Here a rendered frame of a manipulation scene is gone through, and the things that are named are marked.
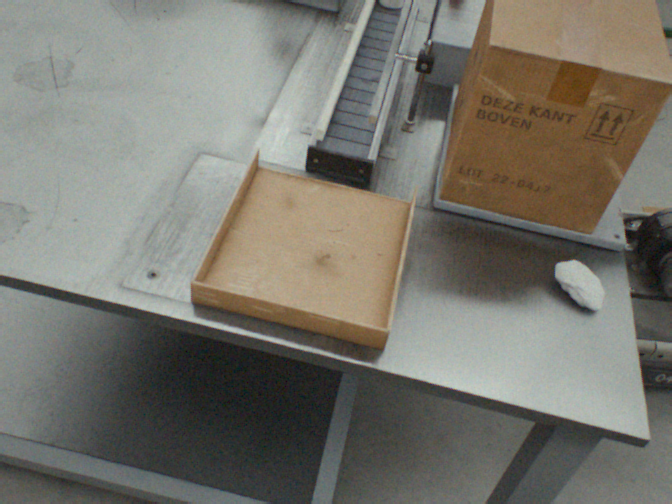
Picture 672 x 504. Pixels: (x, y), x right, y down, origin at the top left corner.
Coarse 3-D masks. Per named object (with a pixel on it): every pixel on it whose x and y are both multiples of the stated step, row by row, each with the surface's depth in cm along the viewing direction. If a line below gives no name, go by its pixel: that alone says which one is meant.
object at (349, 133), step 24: (384, 24) 142; (360, 48) 134; (384, 48) 135; (360, 72) 128; (360, 96) 122; (384, 96) 123; (336, 120) 116; (360, 120) 117; (336, 144) 111; (360, 144) 112
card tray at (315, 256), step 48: (240, 192) 104; (288, 192) 109; (336, 192) 110; (240, 240) 100; (288, 240) 101; (336, 240) 102; (384, 240) 104; (192, 288) 89; (240, 288) 94; (288, 288) 95; (336, 288) 96; (384, 288) 97; (336, 336) 90; (384, 336) 88
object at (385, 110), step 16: (416, 0) 152; (416, 16) 155; (400, 48) 136; (400, 64) 132; (320, 112) 117; (384, 112) 120; (384, 128) 117; (320, 160) 112; (336, 160) 111; (352, 160) 110; (368, 160) 110; (336, 176) 113; (352, 176) 113; (368, 176) 112
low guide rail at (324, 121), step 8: (368, 0) 141; (368, 8) 138; (368, 16) 137; (360, 24) 133; (360, 32) 131; (352, 40) 128; (360, 40) 131; (352, 48) 126; (352, 56) 125; (344, 64) 122; (344, 72) 120; (336, 80) 118; (344, 80) 120; (336, 88) 116; (336, 96) 115; (328, 104) 113; (328, 112) 111; (320, 120) 109; (328, 120) 110; (320, 128) 108; (320, 136) 108
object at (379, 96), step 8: (408, 0) 132; (408, 8) 130; (400, 16) 127; (400, 24) 125; (400, 32) 123; (392, 40) 121; (400, 40) 123; (392, 48) 119; (392, 56) 117; (392, 64) 115; (384, 72) 113; (384, 80) 111; (384, 88) 110; (376, 96) 108; (376, 104) 106; (376, 112) 105; (368, 120) 105
